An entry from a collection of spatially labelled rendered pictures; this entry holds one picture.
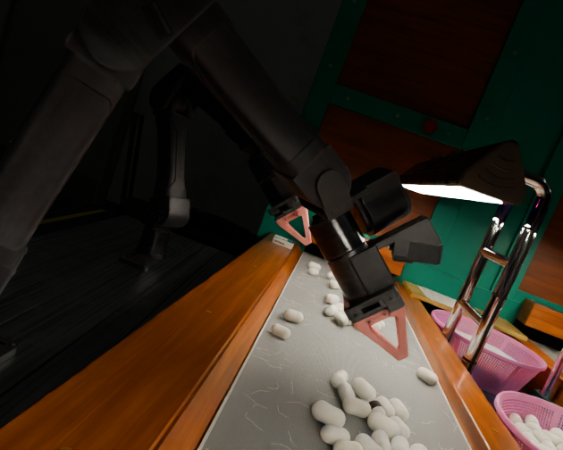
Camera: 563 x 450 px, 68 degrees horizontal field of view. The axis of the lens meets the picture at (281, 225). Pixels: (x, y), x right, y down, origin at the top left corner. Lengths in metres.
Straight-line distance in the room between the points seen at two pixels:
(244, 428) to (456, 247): 1.07
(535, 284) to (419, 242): 1.00
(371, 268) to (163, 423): 0.28
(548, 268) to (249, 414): 1.19
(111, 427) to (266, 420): 0.17
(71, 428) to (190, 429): 0.10
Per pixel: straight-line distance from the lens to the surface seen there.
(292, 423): 0.48
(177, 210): 0.98
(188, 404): 0.41
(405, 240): 0.52
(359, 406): 0.54
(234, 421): 0.45
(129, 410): 0.38
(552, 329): 1.47
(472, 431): 0.64
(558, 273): 1.52
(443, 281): 1.40
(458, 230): 1.40
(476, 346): 0.86
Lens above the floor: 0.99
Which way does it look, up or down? 8 degrees down
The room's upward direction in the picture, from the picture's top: 20 degrees clockwise
